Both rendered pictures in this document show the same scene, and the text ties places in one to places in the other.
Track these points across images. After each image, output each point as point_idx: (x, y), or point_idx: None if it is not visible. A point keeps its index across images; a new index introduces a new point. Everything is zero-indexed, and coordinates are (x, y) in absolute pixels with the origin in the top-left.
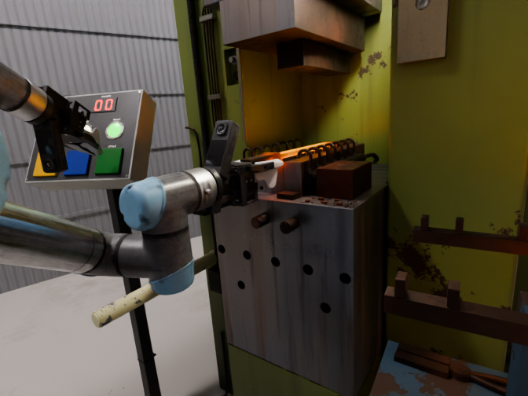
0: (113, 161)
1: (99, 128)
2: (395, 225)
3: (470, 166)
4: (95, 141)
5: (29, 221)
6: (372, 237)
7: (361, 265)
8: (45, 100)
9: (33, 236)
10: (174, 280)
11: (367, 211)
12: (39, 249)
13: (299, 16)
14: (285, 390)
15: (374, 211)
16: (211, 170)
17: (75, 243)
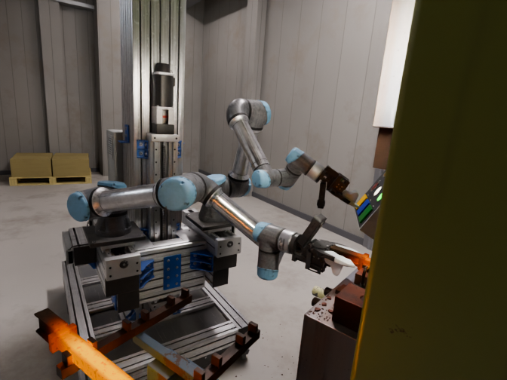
0: (364, 215)
1: (381, 191)
2: None
3: None
4: (344, 199)
5: (237, 217)
6: (343, 374)
7: (311, 369)
8: (317, 173)
9: (236, 222)
10: (257, 269)
11: (332, 338)
12: (238, 227)
13: (382, 158)
14: None
15: (351, 354)
16: (295, 236)
17: (250, 232)
